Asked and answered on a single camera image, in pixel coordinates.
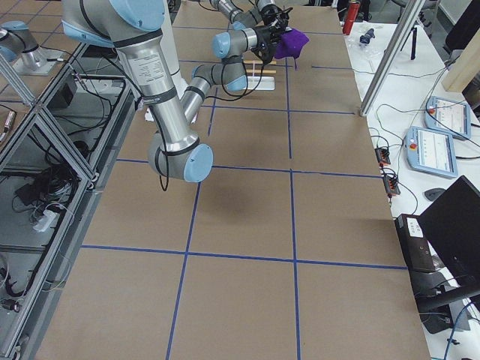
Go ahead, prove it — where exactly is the black tripod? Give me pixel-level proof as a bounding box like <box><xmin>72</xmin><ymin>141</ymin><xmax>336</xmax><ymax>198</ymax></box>
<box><xmin>400</xmin><ymin>26</ymin><xmax>418</xmax><ymax>60</ymax></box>

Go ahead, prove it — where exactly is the folded blue umbrella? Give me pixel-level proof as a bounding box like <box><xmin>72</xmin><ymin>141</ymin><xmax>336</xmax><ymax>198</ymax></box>
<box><xmin>359</xmin><ymin>28</ymin><xmax>375</xmax><ymax>46</ymax></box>

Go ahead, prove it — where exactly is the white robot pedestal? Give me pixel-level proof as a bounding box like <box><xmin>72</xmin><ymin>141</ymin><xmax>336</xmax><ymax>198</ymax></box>
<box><xmin>160</xmin><ymin>0</ymin><xmax>188</xmax><ymax>98</ymax></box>

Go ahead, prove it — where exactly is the aluminium frame post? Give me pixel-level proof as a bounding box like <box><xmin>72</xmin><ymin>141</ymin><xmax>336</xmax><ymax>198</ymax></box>
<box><xmin>359</xmin><ymin>0</ymin><xmax>425</xmax><ymax>117</ymax></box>

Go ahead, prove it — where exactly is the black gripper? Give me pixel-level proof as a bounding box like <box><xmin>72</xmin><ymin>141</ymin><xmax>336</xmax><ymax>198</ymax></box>
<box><xmin>262</xmin><ymin>7</ymin><xmax>292</xmax><ymax>29</ymax></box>
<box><xmin>255</xmin><ymin>25</ymin><xmax>281</xmax><ymax>63</ymax></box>

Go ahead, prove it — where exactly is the red bottle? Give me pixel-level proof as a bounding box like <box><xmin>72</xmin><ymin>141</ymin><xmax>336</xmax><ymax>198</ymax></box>
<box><xmin>343</xmin><ymin>0</ymin><xmax>361</xmax><ymax>35</ymax></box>

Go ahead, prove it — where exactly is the black monitor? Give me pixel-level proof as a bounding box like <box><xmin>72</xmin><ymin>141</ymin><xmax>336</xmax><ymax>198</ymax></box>
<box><xmin>416</xmin><ymin>175</ymin><xmax>480</xmax><ymax>286</ymax></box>

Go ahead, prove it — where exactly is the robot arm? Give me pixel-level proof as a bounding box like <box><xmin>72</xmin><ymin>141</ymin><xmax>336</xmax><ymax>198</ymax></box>
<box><xmin>62</xmin><ymin>1</ymin><xmax>289</xmax><ymax>182</ymax></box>
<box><xmin>208</xmin><ymin>0</ymin><xmax>292</xmax><ymax>30</ymax></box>

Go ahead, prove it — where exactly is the teach pendant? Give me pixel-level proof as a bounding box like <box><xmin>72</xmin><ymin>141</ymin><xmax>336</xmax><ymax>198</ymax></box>
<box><xmin>424</xmin><ymin>96</ymin><xmax>472</xmax><ymax>140</ymax></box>
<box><xmin>404</xmin><ymin>126</ymin><xmax>458</xmax><ymax>179</ymax></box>

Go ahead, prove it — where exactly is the black computer box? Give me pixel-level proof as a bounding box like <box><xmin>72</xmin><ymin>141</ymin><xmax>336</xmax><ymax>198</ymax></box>
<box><xmin>394</xmin><ymin>214</ymin><xmax>435</xmax><ymax>273</ymax></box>

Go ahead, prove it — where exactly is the teach pendant far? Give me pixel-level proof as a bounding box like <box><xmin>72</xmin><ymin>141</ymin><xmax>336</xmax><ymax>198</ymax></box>
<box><xmin>424</xmin><ymin>96</ymin><xmax>472</xmax><ymax>140</ymax></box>

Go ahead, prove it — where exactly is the purple towel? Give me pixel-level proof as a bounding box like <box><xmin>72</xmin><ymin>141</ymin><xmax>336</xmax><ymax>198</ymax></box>
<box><xmin>274</xmin><ymin>28</ymin><xmax>310</xmax><ymax>71</ymax></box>

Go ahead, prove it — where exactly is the teach pendant near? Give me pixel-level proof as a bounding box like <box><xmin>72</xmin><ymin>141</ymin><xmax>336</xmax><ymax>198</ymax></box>
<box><xmin>404</xmin><ymin>126</ymin><xmax>458</xmax><ymax>179</ymax></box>

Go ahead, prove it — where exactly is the black computer mouse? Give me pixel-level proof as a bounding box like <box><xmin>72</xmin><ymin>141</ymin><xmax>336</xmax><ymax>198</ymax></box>
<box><xmin>424</xmin><ymin>187</ymin><xmax>446</xmax><ymax>202</ymax></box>

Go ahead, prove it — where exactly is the wooden rack bar lower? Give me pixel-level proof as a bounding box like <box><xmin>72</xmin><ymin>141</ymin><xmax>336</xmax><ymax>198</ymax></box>
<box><xmin>246</xmin><ymin>69</ymin><xmax>277</xmax><ymax>76</ymax></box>

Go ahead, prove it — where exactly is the white towel rack base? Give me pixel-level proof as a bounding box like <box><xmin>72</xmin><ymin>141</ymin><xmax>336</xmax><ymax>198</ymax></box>
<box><xmin>247</xmin><ymin>76</ymin><xmax>275</xmax><ymax>91</ymax></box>

